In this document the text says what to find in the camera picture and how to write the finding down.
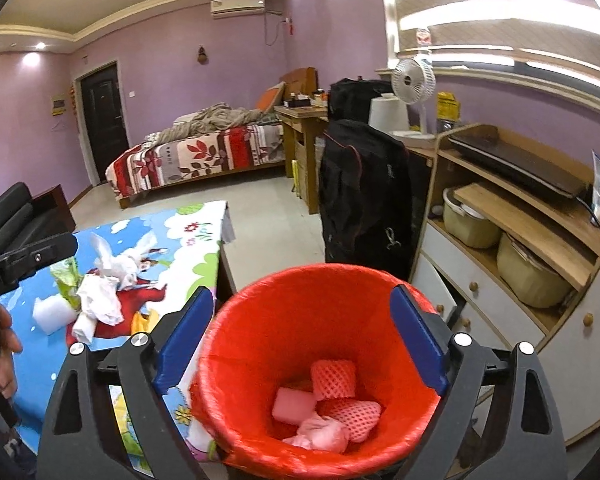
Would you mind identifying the green plastic wrapper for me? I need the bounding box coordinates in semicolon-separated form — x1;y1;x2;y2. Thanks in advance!
50;257;83;312

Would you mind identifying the white tissue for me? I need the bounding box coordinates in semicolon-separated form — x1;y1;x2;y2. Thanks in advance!
71;311;98;344

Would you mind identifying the white paper towel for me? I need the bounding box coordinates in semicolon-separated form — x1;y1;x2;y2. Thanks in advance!
78;231;158;326

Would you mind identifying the yellow paper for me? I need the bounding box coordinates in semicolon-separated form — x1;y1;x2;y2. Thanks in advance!
131;309;161;335

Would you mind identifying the red trash bin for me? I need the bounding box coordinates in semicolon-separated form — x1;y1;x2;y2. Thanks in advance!
189;263;440;479

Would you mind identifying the left hand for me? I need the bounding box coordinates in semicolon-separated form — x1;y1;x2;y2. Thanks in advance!
0;304;23;399

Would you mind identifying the colourful cartoon tablecloth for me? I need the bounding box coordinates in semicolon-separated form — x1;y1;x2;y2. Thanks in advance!
0;200;235;450

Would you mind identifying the dark side table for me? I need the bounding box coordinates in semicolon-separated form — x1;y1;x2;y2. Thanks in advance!
31;184;76;233

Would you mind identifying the pink foam net lower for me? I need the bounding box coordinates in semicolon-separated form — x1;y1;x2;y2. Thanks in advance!
317;399;382;443

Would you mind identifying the pink foam net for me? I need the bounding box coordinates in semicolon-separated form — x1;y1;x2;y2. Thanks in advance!
311;360;356;401
317;399;382;443

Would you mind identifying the beige pot right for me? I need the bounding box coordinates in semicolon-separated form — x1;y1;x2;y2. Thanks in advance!
496;233;572;309

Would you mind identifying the beige pot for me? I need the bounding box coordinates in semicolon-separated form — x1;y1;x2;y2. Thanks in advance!
443;188;502;249
496;233;572;309

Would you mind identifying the wooden shelf cabinet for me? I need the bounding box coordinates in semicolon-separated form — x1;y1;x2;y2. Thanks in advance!
411;124;600;444

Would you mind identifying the pink foam net upper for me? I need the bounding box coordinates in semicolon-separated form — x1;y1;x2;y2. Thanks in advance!
311;360;356;401

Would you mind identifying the pink foam block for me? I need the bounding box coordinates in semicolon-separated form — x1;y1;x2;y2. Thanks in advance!
272;387;316;426

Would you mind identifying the beige pot left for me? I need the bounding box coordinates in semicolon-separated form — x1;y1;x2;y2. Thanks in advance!
443;188;502;249

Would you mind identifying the bed with floral cover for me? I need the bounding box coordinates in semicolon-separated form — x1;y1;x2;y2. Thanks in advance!
105;122;285;208

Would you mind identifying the dark wooden door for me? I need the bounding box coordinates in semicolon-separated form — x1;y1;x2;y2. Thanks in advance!
80;63;130;182

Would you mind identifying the black hanging garment bag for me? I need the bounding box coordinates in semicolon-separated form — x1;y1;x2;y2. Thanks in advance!
317;118;422;281

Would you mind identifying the black flat appliance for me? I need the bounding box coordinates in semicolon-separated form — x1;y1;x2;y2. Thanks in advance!
448;133;588;198

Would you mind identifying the beige crumpled blanket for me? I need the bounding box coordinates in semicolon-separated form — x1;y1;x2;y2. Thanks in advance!
145;102;264;146

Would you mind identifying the yellow box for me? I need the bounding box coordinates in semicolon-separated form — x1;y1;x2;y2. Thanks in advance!
437;91;460;122

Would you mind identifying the orange pillow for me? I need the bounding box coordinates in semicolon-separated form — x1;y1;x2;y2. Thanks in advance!
256;81;286;114

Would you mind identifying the wooden desk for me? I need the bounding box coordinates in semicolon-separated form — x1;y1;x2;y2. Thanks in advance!
274;106;328;214

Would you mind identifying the white desk fan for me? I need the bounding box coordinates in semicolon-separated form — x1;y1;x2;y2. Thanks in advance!
389;58;436;150

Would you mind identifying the black bag on desk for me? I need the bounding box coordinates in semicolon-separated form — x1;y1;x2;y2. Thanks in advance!
327;78;393;122

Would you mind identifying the wooden headboard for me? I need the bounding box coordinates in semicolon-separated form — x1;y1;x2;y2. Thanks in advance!
279;67;318;101

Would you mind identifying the white air conditioner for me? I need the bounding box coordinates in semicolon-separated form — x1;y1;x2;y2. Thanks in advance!
210;0;265;20

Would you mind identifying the striped window blind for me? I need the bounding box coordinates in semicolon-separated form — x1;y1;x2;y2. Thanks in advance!
385;0;600;72

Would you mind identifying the wall ornament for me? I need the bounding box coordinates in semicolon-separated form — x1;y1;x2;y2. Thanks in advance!
197;47;208;65

